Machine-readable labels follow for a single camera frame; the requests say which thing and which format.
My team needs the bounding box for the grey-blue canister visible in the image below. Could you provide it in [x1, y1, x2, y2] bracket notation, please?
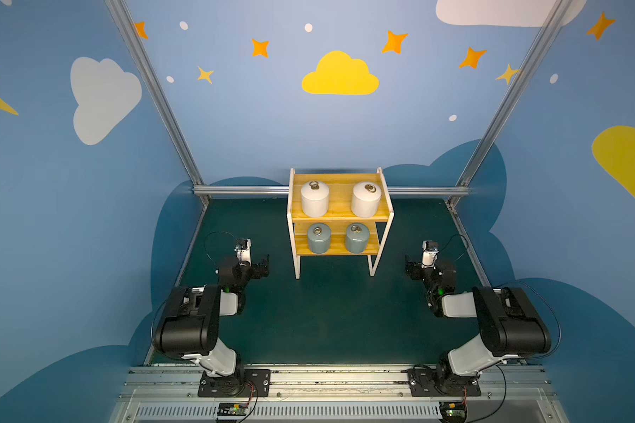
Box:
[344, 223, 370, 254]
[307, 223, 332, 255]

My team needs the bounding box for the white canister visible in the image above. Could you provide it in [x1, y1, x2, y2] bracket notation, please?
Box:
[301, 180, 330, 218]
[351, 182, 382, 219]

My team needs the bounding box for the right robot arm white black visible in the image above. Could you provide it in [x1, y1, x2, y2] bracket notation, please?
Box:
[405, 258, 552, 396]

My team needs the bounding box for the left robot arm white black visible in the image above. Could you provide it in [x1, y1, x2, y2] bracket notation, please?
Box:
[152, 257, 270, 398]

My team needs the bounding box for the left green circuit board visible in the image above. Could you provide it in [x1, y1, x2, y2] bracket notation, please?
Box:
[217, 403, 247, 418]

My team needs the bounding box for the green circuit board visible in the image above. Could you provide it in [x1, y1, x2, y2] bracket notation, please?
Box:
[439, 402, 467, 422]
[217, 403, 247, 418]

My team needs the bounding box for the right green circuit board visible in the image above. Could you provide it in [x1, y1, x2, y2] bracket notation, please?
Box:
[439, 402, 467, 422]

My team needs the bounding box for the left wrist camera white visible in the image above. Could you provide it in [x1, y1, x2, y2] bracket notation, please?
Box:
[235, 238, 252, 265]

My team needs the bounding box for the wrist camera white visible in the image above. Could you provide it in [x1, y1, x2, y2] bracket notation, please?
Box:
[235, 238, 252, 265]
[421, 241, 439, 268]

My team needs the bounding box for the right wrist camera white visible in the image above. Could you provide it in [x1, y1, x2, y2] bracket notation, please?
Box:
[421, 241, 439, 268]

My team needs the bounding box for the left camera black cable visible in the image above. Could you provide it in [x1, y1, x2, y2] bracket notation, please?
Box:
[203, 231, 239, 265]

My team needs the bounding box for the wooden two-tier shelf white frame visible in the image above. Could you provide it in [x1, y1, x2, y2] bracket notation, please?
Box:
[287, 168, 394, 278]

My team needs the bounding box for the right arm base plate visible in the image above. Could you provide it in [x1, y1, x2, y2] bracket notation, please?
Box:
[407, 367, 482, 398]

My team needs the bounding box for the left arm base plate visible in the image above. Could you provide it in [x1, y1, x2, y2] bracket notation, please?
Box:
[198, 368, 271, 398]

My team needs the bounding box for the aluminium mounting rail front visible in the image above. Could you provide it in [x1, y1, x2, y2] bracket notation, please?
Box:
[110, 364, 568, 422]

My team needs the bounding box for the left aluminium frame post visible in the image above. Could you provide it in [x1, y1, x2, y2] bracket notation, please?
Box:
[105, 0, 204, 189]

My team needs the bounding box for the aluminium frame post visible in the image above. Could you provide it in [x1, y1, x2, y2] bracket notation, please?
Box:
[105, 0, 204, 189]
[448, 0, 574, 210]

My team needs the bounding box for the right aluminium frame post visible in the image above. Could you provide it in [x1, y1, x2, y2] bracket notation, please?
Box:
[448, 0, 574, 210]

